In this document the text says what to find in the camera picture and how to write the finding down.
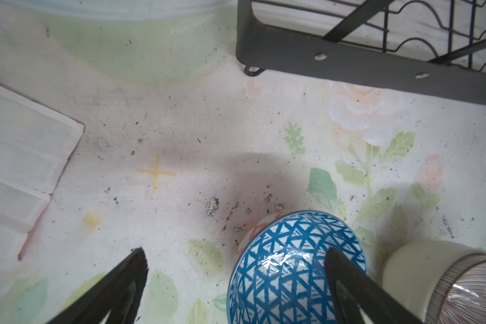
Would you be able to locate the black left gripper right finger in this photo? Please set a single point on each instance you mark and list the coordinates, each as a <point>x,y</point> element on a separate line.
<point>354,294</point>

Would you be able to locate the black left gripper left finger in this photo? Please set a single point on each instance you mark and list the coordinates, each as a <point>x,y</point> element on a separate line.
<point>115,298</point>

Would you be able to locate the blue triangle patterned bowl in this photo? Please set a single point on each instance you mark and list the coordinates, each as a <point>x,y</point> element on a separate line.
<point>279,275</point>

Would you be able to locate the pink striped bowl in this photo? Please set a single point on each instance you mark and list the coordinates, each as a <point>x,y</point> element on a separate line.
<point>438,281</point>

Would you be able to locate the black wire dish rack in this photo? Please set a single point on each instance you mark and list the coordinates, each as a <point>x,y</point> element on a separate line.
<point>433,48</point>

